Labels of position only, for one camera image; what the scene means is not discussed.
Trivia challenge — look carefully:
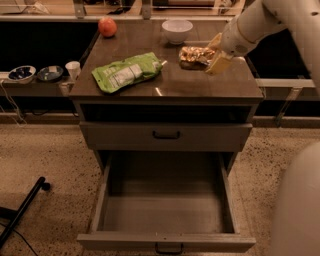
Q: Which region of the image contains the white cable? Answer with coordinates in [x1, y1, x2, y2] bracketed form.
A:
[0, 79, 29, 127]

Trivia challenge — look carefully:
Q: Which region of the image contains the white paper cup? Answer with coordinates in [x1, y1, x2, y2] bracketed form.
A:
[65, 61, 81, 81]

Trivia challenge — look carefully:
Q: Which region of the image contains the grey side shelf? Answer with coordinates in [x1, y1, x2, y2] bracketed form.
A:
[0, 77, 74, 97]

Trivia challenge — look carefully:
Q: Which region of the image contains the white bowl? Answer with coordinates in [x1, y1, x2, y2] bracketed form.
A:
[162, 20, 193, 45]

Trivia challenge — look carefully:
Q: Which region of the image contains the green chip bag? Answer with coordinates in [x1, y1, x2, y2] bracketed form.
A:
[92, 52, 163, 94]

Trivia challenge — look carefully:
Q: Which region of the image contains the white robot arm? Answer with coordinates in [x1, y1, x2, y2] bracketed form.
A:
[206, 0, 320, 256]

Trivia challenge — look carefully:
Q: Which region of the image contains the closed grey top drawer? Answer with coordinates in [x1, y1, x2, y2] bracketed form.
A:
[80, 121, 252, 152]

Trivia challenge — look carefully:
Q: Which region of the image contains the dark blue bowl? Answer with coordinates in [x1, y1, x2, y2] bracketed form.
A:
[37, 65, 64, 82]

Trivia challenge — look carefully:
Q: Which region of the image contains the blue patterned bowl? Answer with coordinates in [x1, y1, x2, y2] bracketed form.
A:
[8, 65, 36, 84]

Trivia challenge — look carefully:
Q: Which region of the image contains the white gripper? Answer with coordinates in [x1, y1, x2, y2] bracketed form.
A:
[205, 18, 254, 75]

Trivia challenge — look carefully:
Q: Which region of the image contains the red apple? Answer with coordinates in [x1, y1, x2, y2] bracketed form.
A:
[98, 17, 117, 38]

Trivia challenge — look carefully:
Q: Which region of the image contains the black left stand leg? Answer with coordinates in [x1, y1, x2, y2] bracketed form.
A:
[0, 177, 51, 248]

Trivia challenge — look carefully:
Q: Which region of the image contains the open grey middle drawer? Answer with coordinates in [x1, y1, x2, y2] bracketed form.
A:
[77, 151, 256, 255]

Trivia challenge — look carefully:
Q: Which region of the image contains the crushed orange soda can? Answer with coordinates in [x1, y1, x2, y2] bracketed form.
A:
[179, 46, 215, 66]

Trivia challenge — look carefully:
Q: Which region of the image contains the grey drawer cabinet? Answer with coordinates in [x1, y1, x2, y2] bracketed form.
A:
[70, 20, 262, 169]

